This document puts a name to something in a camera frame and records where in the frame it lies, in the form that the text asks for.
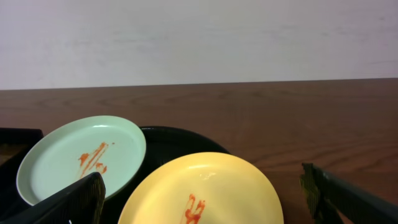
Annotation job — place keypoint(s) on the round black tray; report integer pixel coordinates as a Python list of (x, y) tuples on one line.
[(163, 144)]

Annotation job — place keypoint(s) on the black rectangular water tray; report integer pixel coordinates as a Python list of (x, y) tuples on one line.
[(15, 144)]

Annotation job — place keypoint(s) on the yellow plate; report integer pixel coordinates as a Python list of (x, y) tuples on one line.
[(206, 187)]

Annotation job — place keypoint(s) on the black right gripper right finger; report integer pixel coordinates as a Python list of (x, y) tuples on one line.
[(328, 197)]

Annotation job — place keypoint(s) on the light green plate ketchup streaks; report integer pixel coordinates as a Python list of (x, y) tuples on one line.
[(113, 146)]

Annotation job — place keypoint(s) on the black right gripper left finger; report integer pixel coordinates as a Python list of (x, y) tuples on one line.
[(81, 202)]

